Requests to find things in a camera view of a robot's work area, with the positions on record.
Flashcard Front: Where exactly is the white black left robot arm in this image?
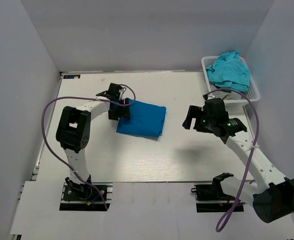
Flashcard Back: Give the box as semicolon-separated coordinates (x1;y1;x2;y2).
56;97;130;185

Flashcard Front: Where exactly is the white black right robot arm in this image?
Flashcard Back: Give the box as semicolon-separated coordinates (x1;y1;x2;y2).
182;104;294;223

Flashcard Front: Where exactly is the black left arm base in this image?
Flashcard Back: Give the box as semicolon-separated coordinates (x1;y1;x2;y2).
59;177;113;212

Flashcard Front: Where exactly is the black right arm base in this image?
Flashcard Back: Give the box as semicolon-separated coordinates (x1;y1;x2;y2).
190;184;235;213

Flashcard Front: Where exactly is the grey t shirt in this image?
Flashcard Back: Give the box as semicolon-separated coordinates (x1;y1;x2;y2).
210;91;242;101

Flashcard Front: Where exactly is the green garment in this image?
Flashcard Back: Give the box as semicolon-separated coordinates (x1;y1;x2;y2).
219;88;232;93

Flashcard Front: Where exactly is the white plastic basket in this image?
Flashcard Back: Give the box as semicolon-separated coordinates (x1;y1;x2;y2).
201;51;260;106

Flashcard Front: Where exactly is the light blue t shirt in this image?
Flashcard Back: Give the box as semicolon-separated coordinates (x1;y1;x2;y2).
206;51;250;93

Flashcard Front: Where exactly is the blue label sticker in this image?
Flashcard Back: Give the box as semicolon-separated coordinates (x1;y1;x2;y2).
63;74;81;79

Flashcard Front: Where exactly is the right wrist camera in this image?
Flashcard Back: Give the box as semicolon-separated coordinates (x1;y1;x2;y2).
203;94;228;118

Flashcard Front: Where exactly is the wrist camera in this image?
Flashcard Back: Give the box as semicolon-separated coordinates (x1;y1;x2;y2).
203;94;228;118
96;83;126;102

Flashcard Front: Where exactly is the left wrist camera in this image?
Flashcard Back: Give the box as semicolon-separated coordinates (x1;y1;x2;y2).
96;83;126;102

